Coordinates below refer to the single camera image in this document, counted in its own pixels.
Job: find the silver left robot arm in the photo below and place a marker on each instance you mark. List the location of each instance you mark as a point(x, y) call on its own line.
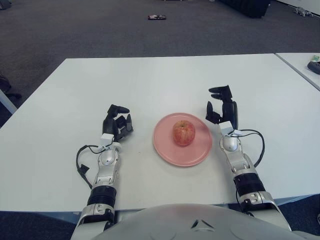
point(107, 160)

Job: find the dark office chair base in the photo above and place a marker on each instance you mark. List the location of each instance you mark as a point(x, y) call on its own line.
point(13, 95)

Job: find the black cabinet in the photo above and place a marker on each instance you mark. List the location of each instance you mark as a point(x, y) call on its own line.
point(250, 8)

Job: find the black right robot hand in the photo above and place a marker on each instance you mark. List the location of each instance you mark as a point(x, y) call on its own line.
point(228, 110)

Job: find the small grey robot toy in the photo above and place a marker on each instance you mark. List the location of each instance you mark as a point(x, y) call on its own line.
point(302, 11)

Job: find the pink round plate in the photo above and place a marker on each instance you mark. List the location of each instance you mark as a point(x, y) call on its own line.
point(162, 150)

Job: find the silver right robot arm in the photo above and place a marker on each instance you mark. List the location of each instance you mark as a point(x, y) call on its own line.
point(247, 180)

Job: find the grey robot torso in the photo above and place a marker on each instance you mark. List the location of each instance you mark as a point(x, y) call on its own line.
point(175, 222)

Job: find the green white packet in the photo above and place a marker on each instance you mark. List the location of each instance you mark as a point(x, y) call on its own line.
point(315, 58)

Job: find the red yellow apple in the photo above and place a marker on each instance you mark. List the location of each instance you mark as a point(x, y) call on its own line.
point(183, 133)

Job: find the dark flat object on floor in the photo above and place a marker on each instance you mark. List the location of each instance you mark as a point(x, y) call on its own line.
point(156, 17)

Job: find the dark grey handheld controller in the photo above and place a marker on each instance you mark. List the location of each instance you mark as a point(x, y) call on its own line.
point(314, 66)

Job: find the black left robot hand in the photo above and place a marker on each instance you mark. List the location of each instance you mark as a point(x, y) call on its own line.
point(108, 125)

